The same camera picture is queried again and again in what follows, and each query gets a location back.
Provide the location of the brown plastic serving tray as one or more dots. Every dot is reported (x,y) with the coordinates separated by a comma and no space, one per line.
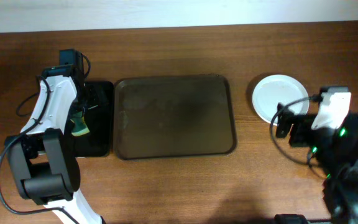
(177,116)

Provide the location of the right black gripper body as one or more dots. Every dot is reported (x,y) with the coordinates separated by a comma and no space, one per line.
(282,121)

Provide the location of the black rectangular water tray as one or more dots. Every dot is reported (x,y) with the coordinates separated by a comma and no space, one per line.
(98,117)

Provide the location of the white plate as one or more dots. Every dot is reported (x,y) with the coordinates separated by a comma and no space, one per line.
(275,89)

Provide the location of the green yellow scrub sponge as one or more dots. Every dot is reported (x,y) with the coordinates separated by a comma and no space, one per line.
(79,126)

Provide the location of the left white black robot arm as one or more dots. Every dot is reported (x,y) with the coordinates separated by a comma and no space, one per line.
(43,165)

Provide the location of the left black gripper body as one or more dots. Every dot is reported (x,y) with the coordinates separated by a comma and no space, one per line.
(84,101)

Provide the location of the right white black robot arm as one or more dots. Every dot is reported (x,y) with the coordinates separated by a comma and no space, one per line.
(336,153)

